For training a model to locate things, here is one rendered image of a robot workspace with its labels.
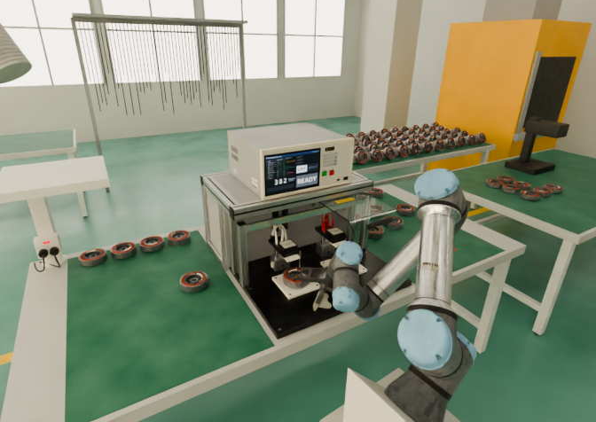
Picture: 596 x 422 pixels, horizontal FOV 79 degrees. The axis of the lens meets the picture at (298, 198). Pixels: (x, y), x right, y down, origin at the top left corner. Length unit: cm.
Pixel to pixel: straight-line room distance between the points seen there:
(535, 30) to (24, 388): 472
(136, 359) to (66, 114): 649
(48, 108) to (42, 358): 633
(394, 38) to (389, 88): 62
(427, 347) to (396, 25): 471
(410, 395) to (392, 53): 465
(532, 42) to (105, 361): 449
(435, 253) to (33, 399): 119
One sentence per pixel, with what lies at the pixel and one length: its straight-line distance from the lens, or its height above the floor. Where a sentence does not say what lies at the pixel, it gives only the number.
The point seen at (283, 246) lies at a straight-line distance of 151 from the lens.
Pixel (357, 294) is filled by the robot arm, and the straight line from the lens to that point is 107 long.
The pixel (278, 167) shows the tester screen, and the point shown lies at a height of 124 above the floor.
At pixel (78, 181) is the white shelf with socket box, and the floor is 120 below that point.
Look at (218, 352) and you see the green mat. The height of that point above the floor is 75.
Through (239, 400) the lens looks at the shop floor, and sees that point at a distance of 215.
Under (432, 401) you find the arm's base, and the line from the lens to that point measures 104.
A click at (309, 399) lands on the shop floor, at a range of 214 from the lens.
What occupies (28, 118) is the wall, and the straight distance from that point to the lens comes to 763.
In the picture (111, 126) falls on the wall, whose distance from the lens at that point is 763.
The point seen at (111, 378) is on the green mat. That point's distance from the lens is 135.
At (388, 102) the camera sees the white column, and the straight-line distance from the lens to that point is 534.
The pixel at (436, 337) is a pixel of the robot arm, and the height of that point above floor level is 111.
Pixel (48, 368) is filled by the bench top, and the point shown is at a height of 75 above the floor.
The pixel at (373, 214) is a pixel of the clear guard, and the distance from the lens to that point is 148.
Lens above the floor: 169
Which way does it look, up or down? 23 degrees down
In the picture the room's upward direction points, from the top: 1 degrees clockwise
